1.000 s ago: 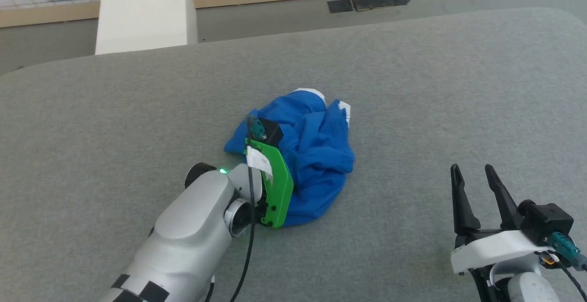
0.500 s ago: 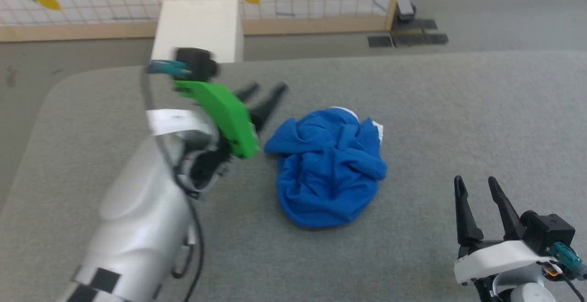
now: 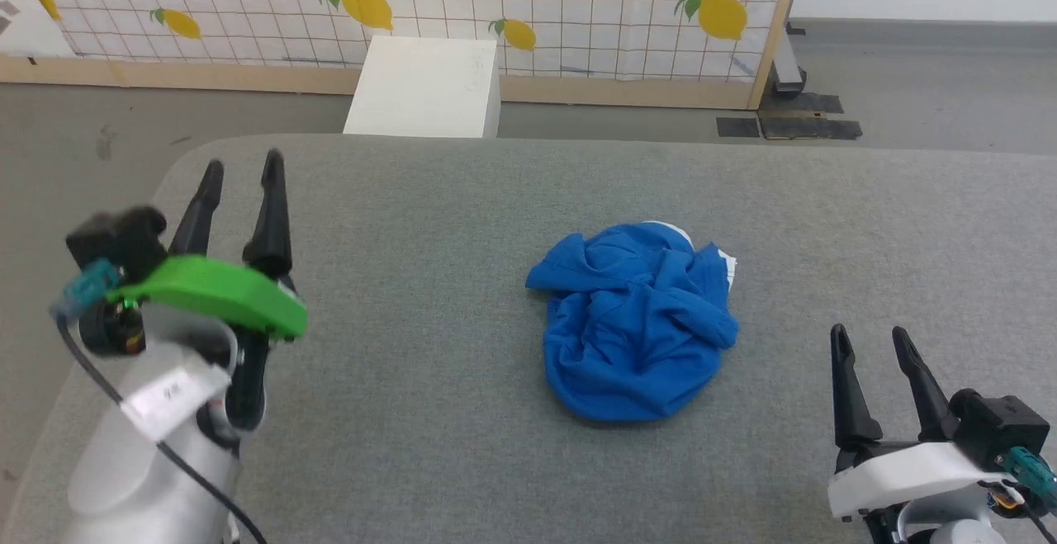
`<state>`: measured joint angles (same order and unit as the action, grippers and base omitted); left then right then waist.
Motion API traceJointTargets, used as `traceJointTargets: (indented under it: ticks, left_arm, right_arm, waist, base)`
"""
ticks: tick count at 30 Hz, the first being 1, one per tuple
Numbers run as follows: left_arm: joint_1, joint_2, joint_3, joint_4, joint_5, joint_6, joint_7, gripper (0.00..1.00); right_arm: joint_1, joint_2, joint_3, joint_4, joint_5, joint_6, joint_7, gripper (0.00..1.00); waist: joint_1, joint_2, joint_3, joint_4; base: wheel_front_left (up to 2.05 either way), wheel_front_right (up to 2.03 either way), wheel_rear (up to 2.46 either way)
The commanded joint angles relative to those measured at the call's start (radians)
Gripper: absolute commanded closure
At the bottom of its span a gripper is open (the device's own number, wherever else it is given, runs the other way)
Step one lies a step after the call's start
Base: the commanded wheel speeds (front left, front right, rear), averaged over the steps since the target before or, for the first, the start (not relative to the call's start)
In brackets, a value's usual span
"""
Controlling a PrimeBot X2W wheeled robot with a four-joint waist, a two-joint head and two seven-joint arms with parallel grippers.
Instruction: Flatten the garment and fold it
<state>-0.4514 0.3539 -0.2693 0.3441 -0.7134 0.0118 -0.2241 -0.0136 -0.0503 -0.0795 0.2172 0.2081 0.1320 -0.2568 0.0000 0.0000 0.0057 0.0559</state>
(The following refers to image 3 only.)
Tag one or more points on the white panel with grey mark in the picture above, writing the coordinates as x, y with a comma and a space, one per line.
29, 28

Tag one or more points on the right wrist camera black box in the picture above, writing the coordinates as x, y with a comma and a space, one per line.
995, 428

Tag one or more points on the grey fabric sofa cushion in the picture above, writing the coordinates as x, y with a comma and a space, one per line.
462, 321

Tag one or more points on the small black floor tape patch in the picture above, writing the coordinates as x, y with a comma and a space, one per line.
737, 127

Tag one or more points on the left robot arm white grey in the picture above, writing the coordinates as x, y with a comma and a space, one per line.
140, 453

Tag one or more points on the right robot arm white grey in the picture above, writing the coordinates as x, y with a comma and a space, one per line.
950, 527

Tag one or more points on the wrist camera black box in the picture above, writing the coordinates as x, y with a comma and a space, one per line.
995, 428
124, 238

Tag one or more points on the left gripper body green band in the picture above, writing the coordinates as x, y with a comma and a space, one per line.
215, 292

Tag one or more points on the white box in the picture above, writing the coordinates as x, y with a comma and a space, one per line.
425, 86

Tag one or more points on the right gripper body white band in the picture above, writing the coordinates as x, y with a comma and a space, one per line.
908, 470

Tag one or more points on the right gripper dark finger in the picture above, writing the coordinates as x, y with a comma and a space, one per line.
921, 387
849, 395

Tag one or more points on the grey metal partition foot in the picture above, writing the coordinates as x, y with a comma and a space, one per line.
787, 65

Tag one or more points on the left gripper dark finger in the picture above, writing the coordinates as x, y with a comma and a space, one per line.
198, 214
269, 222

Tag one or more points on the white paper label strip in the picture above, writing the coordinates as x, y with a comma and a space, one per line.
169, 399

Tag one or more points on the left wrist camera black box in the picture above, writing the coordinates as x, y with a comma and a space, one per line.
124, 238

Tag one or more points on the blue sports shorts white stripe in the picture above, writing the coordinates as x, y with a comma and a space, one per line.
636, 329

